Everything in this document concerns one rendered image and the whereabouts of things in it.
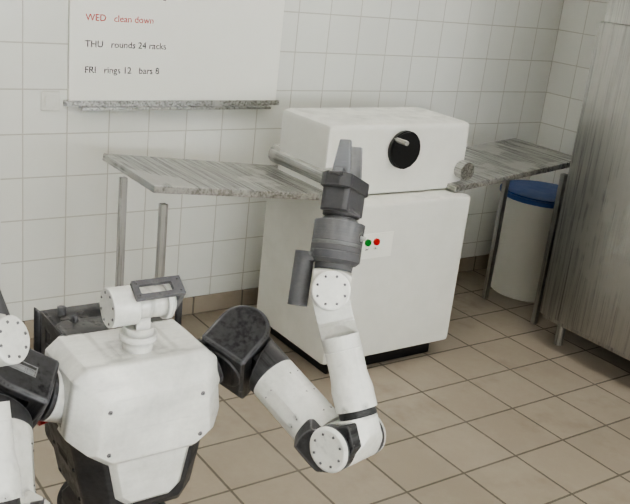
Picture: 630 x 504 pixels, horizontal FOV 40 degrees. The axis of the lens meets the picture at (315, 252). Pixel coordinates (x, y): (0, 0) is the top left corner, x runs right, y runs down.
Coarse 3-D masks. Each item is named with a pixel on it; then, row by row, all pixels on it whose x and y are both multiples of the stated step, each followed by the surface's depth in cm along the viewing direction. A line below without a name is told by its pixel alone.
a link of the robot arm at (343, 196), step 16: (336, 176) 146; (352, 176) 146; (336, 192) 147; (352, 192) 148; (320, 208) 149; (336, 208) 147; (352, 208) 148; (320, 224) 148; (336, 224) 146; (352, 224) 147; (320, 240) 147; (336, 240) 146; (352, 240) 147
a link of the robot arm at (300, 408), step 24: (288, 360) 157; (264, 384) 154; (288, 384) 153; (312, 384) 156; (288, 408) 151; (312, 408) 151; (288, 432) 153; (312, 432) 147; (336, 432) 143; (384, 432) 152; (312, 456) 146; (336, 456) 143
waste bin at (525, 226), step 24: (528, 192) 532; (552, 192) 539; (504, 216) 537; (528, 216) 523; (504, 240) 539; (528, 240) 527; (504, 264) 542; (528, 264) 532; (504, 288) 546; (528, 288) 537
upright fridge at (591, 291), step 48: (624, 0) 418; (624, 48) 416; (624, 96) 419; (576, 144) 444; (624, 144) 421; (576, 192) 447; (624, 192) 424; (576, 240) 450; (624, 240) 427; (576, 288) 453; (624, 288) 429; (624, 336) 432
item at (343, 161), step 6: (342, 144) 149; (348, 144) 149; (342, 150) 149; (348, 150) 148; (336, 156) 149; (342, 156) 149; (348, 156) 148; (336, 162) 149; (342, 162) 149; (348, 162) 148; (336, 168) 148; (342, 168) 148; (348, 168) 148
